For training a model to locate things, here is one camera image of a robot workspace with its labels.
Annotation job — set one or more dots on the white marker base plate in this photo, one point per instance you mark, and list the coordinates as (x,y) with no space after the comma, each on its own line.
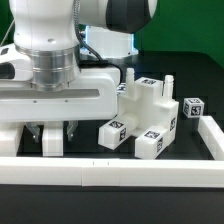
(121,88)

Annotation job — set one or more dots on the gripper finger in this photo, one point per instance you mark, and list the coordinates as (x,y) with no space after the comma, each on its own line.
(72,125)
(35,131)

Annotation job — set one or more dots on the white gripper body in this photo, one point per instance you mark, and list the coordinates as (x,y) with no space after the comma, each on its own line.
(41,86)

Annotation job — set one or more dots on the white chair seat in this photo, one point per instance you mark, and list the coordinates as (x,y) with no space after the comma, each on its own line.
(150,103)

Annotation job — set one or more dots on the white U-shaped obstacle wall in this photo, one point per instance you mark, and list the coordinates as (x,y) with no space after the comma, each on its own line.
(101,172)

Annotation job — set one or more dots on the white tagged cube right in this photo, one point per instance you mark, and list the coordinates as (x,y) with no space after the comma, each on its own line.
(193,107)

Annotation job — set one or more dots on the white chair back frame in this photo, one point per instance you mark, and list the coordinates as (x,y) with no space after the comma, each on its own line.
(50,138)

